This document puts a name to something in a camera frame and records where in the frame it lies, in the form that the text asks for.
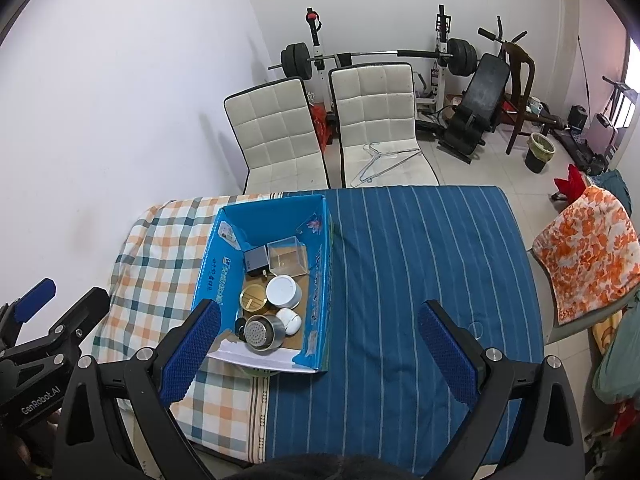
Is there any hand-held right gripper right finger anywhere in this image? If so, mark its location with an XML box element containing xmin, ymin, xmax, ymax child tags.
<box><xmin>417</xmin><ymin>300</ymin><xmax>586</xmax><ymax>480</ymax></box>

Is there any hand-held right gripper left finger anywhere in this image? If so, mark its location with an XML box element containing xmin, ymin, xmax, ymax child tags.
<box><xmin>52</xmin><ymin>299</ymin><xmax>223</xmax><ymax>480</ymax></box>

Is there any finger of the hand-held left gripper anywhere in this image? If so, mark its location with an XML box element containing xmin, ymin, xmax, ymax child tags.
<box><xmin>0</xmin><ymin>277</ymin><xmax>57</xmax><ymax>346</ymax></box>
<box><xmin>10</xmin><ymin>287</ymin><xmax>112</xmax><ymax>361</ymax></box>

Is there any steel strainer cup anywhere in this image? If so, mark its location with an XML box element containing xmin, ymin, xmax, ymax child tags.
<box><xmin>243</xmin><ymin>314</ymin><xmax>286</xmax><ymax>354</ymax></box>

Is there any white earbuds case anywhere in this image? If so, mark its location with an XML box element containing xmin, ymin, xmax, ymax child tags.
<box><xmin>275</xmin><ymin>307</ymin><xmax>302</xmax><ymax>337</ymax></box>

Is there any white round container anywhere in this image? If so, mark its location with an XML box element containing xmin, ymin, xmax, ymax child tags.
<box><xmin>265</xmin><ymin>275</ymin><xmax>302</xmax><ymax>309</ymax></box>

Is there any dark grey square box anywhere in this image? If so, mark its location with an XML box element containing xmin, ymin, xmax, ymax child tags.
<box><xmin>243</xmin><ymin>246</ymin><xmax>272</xmax><ymax>277</ymax></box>

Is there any clear plastic box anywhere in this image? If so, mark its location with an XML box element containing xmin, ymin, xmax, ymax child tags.
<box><xmin>266</xmin><ymin>236</ymin><xmax>308</xmax><ymax>277</ymax></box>

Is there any blue cardboard box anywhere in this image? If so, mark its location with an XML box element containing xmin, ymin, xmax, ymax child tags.
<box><xmin>191</xmin><ymin>192</ymin><xmax>335</xmax><ymax>375</ymax></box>

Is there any plaid bed sheet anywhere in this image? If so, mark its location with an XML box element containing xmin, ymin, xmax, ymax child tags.
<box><xmin>92</xmin><ymin>191</ymin><xmax>326</xmax><ymax>463</ymax></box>

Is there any blue striped bed sheet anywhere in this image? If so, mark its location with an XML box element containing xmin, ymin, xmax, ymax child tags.
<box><xmin>262</xmin><ymin>185</ymin><xmax>546</xmax><ymax>478</ymax></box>

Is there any grey chair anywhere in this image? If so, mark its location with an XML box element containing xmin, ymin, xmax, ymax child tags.
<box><xmin>530</xmin><ymin>250</ymin><xmax>640</xmax><ymax>346</ymax></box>

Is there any yellow patterned cloth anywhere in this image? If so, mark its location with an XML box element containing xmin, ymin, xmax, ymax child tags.
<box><xmin>590</xmin><ymin>310</ymin><xmax>626</xmax><ymax>356</ymax></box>

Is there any green cloth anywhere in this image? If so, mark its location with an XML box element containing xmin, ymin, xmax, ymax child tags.
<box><xmin>592</xmin><ymin>305</ymin><xmax>640</xmax><ymax>406</ymax></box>

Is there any orange floral blanket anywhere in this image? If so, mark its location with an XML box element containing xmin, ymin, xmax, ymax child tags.
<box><xmin>531</xmin><ymin>185</ymin><xmax>640</xmax><ymax>326</ymax></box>

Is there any red cloth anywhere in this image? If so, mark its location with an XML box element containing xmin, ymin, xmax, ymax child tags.
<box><xmin>552</xmin><ymin>165</ymin><xmax>588</xmax><ymax>203</ymax></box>

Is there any green waste bin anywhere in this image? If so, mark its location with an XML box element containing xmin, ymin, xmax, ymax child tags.
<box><xmin>524</xmin><ymin>132</ymin><xmax>557</xmax><ymax>175</ymax></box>

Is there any teal cloth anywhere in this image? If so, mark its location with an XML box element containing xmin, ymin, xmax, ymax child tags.
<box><xmin>592</xmin><ymin>170</ymin><xmax>632</xmax><ymax>211</ymax></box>

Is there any white quilted chair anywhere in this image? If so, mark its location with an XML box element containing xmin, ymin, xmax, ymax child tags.
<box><xmin>328</xmin><ymin>62</ymin><xmax>441</xmax><ymax>188</ymax></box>
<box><xmin>223</xmin><ymin>77</ymin><xmax>331</xmax><ymax>195</ymax></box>

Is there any black long board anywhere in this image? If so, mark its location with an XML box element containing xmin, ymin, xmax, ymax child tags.
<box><xmin>552</xmin><ymin>127</ymin><xmax>611</xmax><ymax>173</ymax></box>

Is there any red plastic bag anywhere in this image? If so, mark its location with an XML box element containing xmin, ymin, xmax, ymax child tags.
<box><xmin>310</xmin><ymin>102</ymin><xmax>332</xmax><ymax>153</ymax></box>

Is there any black weight bench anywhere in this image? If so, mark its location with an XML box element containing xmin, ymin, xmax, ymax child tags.
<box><xmin>437</xmin><ymin>52</ymin><xmax>513</xmax><ymax>165</ymax></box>

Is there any exercise machine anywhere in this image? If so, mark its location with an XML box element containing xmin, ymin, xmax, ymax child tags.
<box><xmin>595</xmin><ymin>75</ymin><xmax>640</xmax><ymax>161</ymax></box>

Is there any brown wooden chair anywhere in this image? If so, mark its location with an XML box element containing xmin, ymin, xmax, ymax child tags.
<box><xmin>500</xmin><ymin>40</ymin><xmax>563</xmax><ymax>156</ymax></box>

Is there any barbell with black plates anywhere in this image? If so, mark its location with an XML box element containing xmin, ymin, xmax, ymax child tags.
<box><xmin>267</xmin><ymin>37</ymin><xmax>478</xmax><ymax>81</ymax></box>

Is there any barbell rack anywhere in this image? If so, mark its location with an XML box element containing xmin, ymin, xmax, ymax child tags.
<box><xmin>305</xmin><ymin>5</ymin><xmax>456</xmax><ymax>111</ymax></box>

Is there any wire clothes hanger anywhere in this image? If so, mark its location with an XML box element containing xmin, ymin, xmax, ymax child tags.
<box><xmin>348</xmin><ymin>142</ymin><xmax>421</xmax><ymax>186</ymax></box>

